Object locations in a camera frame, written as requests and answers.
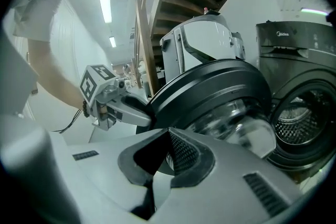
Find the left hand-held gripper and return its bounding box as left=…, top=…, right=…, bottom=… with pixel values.
left=80, top=64, right=153, bottom=131

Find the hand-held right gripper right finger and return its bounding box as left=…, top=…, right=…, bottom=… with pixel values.
left=153, top=127, right=303, bottom=224

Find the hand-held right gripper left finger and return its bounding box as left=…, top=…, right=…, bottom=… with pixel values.
left=0, top=114, right=169, bottom=224

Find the person's left forearm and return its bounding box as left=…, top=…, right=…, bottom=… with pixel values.
left=27, top=38, right=90, bottom=114

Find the black and white cleaning machine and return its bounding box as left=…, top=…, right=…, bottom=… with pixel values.
left=159, top=14, right=247, bottom=80

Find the person's left hand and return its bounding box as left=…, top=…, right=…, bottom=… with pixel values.
left=98, top=103, right=109, bottom=120

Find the long ceiling light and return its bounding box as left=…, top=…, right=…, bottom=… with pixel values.
left=98, top=0, right=113, bottom=24

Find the dark bead bracelet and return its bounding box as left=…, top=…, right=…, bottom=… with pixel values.
left=81, top=100, right=91, bottom=118

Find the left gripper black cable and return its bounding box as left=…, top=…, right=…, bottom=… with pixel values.
left=51, top=109, right=82, bottom=135

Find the wooden post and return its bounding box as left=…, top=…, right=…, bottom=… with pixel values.
left=134, top=0, right=160, bottom=98

